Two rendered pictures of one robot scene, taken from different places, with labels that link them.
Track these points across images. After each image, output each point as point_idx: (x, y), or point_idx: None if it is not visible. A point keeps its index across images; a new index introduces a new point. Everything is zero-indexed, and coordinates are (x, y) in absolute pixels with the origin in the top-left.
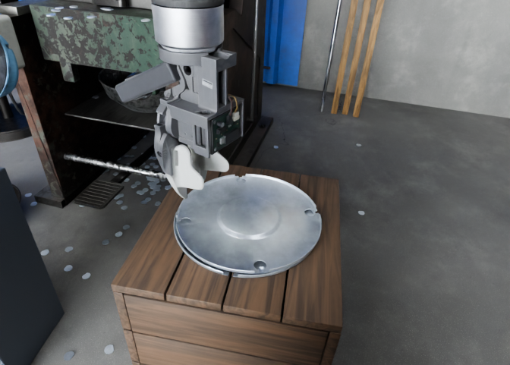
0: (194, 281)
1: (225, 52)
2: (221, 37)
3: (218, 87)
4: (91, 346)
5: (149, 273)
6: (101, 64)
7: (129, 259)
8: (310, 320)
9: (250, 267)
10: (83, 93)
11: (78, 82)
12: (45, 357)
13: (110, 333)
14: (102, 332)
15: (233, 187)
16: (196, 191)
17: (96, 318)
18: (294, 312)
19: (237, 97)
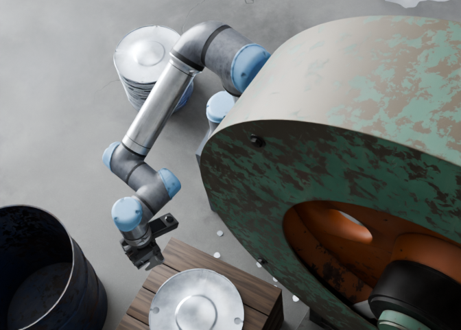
0: (159, 275)
1: (127, 246)
2: (127, 243)
3: (121, 245)
4: (222, 245)
5: (172, 254)
6: None
7: (185, 244)
8: (118, 326)
9: (156, 304)
10: None
11: None
12: (222, 221)
13: (228, 255)
14: (230, 251)
15: (230, 313)
16: (232, 286)
17: (242, 246)
18: (125, 320)
19: (136, 261)
